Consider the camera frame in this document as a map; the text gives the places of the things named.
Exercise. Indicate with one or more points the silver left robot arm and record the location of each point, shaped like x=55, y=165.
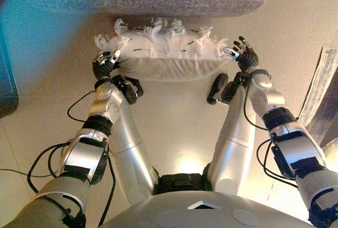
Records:
x=82, y=154

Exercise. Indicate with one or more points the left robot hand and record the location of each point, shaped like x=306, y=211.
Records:
x=101, y=68

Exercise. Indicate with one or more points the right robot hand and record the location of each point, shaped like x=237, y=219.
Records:
x=248, y=59

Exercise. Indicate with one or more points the silver right robot leg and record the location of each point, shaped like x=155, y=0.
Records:
x=232, y=146

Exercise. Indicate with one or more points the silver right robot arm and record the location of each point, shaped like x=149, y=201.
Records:
x=298, y=148

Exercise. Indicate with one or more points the cream fringed cushion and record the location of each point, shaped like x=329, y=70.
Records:
x=171, y=61

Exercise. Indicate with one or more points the silver robot torso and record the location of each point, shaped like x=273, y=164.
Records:
x=206, y=212

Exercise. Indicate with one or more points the grey striped rug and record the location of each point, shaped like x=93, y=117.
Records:
x=319, y=88

